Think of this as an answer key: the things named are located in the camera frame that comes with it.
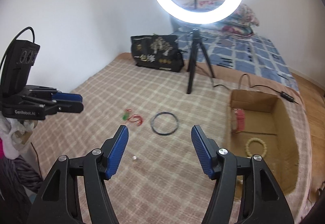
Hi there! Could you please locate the plaid pink blanket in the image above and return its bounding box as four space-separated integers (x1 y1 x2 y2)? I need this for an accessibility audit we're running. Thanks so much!
34 53 311 223

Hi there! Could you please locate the cream bead bracelet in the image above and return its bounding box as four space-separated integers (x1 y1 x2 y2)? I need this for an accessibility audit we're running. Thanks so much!
245 137 268 158

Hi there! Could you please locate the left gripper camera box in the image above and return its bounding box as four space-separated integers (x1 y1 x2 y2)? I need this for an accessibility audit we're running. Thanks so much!
1 40 40 98

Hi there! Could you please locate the black power cable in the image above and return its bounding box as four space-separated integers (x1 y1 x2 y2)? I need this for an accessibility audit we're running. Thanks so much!
212 74 300 106

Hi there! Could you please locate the folded floral quilt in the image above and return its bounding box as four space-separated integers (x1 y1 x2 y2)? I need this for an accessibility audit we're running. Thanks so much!
182 0 259 37

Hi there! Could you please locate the black snack bag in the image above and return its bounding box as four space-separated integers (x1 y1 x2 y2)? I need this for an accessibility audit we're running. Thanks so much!
131 35 184 73

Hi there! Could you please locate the red wrist watch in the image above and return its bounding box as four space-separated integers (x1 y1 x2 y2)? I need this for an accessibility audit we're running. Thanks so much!
231 108 245 133

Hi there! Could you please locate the green pendant red cord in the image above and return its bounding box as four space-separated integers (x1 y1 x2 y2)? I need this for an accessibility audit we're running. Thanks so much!
122 108 144 127

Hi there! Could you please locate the left gloved hand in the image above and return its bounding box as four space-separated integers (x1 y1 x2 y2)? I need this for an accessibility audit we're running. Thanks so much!
1 114 38 160

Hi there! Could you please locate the blue patterned bed sheet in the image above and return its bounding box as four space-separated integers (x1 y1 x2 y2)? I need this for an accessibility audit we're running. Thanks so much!
170 30 300 91

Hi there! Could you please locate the black tripod stand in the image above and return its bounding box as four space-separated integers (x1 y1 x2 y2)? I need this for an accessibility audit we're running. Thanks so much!
187 29 215 94

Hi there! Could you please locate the black bangle ring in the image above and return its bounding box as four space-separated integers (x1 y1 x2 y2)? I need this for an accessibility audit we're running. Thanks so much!
149 111 180 135

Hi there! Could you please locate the cardboard box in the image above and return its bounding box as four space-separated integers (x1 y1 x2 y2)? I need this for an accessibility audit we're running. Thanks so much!
224 90 299 194

